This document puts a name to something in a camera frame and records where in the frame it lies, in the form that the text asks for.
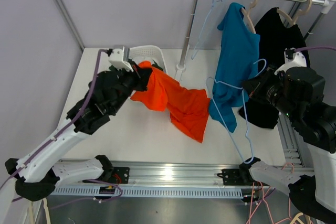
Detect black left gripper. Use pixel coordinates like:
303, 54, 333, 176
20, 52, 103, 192
109, 60, 152, 114

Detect blue t shirt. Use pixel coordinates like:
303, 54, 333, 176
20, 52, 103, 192
208, 3, 260, 133

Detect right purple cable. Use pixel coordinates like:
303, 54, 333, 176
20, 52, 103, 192
293, 46, 336, 52

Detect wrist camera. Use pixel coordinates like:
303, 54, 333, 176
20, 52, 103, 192
274, 48, 307, 75
107, 45, 133, 72

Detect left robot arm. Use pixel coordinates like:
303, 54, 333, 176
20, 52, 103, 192
5, 66, 152, 201

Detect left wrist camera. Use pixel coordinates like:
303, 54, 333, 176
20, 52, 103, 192
107, 45, 133, 72

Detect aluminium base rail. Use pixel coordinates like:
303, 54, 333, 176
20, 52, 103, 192
52, 162, 271, 200

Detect blue wire hanger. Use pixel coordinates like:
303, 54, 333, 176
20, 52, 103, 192
205, 58, 267, 164
191, 0, 226, 60

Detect beige hanger on floor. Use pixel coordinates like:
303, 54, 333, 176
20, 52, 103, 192
290, 212, 312, 224

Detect beige hanger at left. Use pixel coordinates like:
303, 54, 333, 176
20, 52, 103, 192
24, 198, 51, 224

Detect silver clothes rack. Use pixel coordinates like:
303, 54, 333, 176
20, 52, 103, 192
174, 0, 335, 81

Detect green white t shirt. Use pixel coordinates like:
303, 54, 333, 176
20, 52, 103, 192
109, 56, 160, 72

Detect white plastic laundry basket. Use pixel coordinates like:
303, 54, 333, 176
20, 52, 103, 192
129, 45, 169, 74

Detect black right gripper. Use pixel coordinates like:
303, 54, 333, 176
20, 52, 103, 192
240, 65, 299, 122

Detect black t shirt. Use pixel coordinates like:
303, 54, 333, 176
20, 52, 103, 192
238, 7, 306, 129

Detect pink wire hanger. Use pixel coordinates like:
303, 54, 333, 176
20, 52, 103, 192
245, 162, 296, 224

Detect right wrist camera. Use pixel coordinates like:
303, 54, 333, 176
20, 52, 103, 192
274, 48, 307, 75

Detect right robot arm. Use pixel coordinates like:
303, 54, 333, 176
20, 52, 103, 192
239, 67, 335, 223

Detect beige wooden hanger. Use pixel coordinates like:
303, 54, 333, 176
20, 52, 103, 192
240, 0, 259, 34
277, 0, 312, 27

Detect orange t shirt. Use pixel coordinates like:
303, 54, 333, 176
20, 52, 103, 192
131, 61, 210, 143

